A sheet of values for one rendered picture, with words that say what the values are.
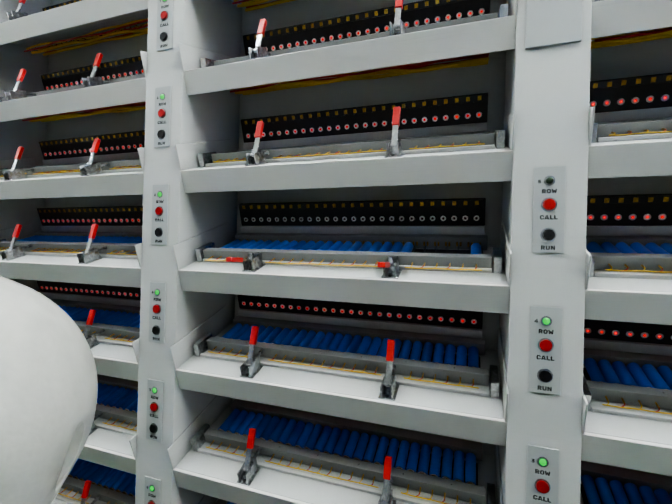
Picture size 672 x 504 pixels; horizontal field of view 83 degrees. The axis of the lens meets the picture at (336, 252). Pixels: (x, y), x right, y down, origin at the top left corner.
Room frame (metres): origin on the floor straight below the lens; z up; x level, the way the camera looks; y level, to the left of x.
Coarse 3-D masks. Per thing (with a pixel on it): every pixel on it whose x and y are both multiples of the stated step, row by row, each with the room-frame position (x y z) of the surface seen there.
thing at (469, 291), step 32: (224, 224) 0.89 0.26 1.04; (192, 256) 0.79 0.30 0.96; (192, 288) 0.76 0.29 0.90; (224, 288) 0.73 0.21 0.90; (256, 288) 0.71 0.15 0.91; (288, 288) 0.68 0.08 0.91; (320, 288) 0.66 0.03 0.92; (352, 288) 0.64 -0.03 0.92; (384, 288) 0.62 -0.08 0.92; (416, 288) 0.60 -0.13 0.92; (448, 288) 0.59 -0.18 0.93; (480, 288) 0.57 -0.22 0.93
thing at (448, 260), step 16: (208, 256) 0.79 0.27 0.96; (224, 256) 0.78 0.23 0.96; (240, 256) 0.76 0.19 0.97; (272, 256) 0.74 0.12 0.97; (288, 256) 0.73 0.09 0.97; (304, 256) 0.72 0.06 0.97; (320, 256) 0.71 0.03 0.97; (336, 256) 0.69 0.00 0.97; (352, 256) 0.68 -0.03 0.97; (368, 256) 0.67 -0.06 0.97; (384, 256) 0.66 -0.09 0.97; (400, 256) 0.65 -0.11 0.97; (416, 256) 0.64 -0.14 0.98; (432, 256) 0.64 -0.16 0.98; (448, 256) 0.63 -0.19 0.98; (464, 256) 0.62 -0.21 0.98; (480, 256) 0.61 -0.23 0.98
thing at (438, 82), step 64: (64, 0) 1.16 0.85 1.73; (320, 0) 0.87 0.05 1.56; (384, 0) 0.82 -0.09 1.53; (64, 64) 1.16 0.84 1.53; (640, 64) 0.67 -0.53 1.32; (64, 128) 1.15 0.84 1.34; (128, 128) 1.07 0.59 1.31; (256, 192) 0.93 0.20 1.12; (320, 192) 0.87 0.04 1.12; (384, 192) 0.82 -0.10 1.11; (448, 192) 0.78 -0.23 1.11; (640, 192) 0.67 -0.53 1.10
